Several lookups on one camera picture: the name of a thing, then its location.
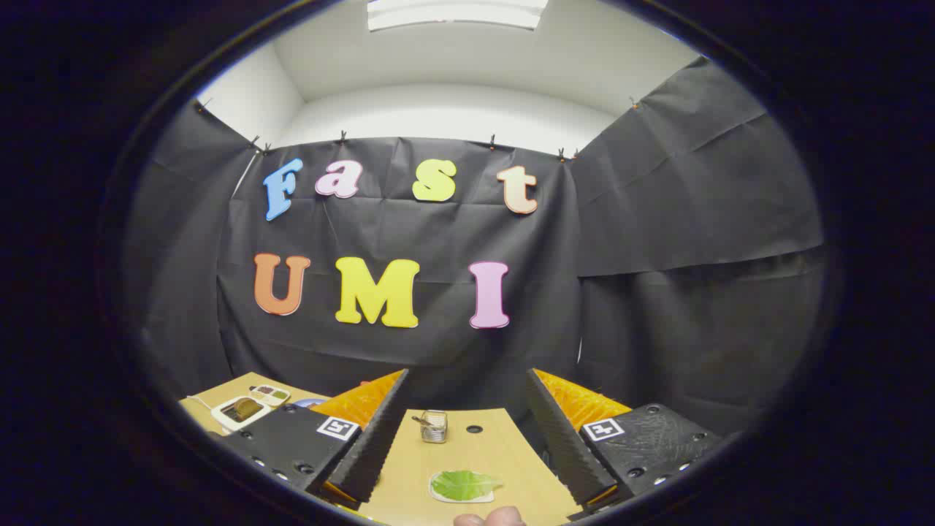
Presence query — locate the small white tray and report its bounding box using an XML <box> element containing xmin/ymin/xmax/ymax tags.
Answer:
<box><xmin>429</xmin><ymin>470</ymin><xmax>503</xmax><ymax>505</ymax></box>

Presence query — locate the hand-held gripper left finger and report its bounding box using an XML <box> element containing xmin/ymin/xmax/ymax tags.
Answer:
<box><xmin>218</xmin><ymin>368</ymin><xmax>411</xmax><ymax>511</ymax></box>

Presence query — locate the ceiling light panel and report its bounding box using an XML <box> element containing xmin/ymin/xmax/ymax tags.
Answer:
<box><xmin>367</xmin><ymin>0</ymin><xmax>549</xmax><ymax>31</ymax></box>

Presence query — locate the white toaster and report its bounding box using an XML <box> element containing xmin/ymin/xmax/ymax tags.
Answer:
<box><xmin>211</xmin><ymin>395</ymin><xmax>273</xmax><ymax>432</ymax></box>

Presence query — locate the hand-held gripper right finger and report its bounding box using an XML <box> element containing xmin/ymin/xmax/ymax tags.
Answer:
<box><xmin>526</xmin><ymin>368</ymin><xmax>724</xmax><ymax>522</ymax></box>

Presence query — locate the green lettuce leaf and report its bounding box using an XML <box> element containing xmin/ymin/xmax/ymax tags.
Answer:
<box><xmin>431</xmin><ymin>471</ymin><xmax>503</xmax><ymax>502</ymax></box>

